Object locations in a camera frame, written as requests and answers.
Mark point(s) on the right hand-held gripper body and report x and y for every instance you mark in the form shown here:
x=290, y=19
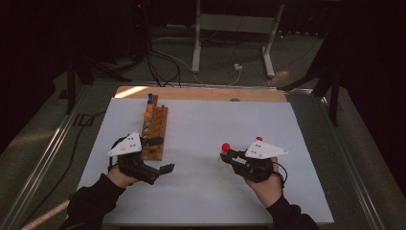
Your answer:
x=265, y=150

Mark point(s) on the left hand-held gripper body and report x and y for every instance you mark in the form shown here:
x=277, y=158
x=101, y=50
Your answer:
x=127, y=145

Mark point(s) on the aluminium floor rail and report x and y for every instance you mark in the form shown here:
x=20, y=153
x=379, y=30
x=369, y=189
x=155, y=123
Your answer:
x=48, y=153
x=348, y=166

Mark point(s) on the person's left hand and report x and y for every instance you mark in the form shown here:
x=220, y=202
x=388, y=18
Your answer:
x=119, y=177

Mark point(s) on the white table cover sheet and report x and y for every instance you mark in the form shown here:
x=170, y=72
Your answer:
x=198, y=121

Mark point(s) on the black tripod stand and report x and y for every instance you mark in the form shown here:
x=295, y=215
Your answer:
x=71, y=83

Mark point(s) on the wooden test tube rack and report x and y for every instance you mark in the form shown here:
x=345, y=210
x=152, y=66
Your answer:
x=157, y=126

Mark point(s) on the folding table in background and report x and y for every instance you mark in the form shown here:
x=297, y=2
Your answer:
x=236, y=23

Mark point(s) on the red capped test tube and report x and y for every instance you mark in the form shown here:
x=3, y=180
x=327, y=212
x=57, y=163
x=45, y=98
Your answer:
x=259, y=139
x=226, y=147

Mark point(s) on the black stand with angled legs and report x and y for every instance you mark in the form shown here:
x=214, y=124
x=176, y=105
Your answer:
x=333, y=96

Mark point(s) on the person's right hand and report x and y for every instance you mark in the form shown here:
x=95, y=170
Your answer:
x=266, y=191

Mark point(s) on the white power plug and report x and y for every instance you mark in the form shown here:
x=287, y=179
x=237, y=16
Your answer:
x=238, y=66

